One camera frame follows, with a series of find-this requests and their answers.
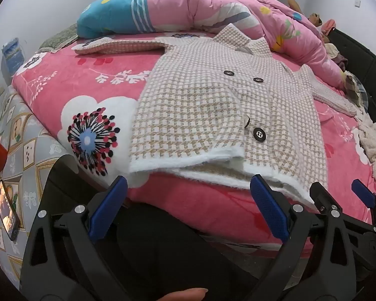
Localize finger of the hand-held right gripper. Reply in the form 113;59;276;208
310;182;342;223
351;179;376;236

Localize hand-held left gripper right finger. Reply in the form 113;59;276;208
250;174;364;301

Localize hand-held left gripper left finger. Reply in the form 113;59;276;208
19;176;135;301

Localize beige houndstooth coat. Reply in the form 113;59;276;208
74;23;359;204

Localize person's left hand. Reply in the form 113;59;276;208
158;287;209;301

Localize grey patterned bed sheet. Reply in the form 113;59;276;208
0;85;79;292

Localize smartphone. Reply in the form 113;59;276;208
0;178;22;242

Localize plaid cloth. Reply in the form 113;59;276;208
343;70;368;107

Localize pink floral bed blanket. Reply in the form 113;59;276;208
12;30;376;254

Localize black headboard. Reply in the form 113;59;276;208
327;27;376;126

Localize beige cloth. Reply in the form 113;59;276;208
325;42;343;60

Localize pink stuffed toy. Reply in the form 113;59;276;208
321;19;336;35

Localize green patterned cloth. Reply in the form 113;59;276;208
39;23;79;52

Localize brown stuffed toy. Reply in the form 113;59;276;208
287;0;323;27

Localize pink and blue quilt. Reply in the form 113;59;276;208
77;0;348;90

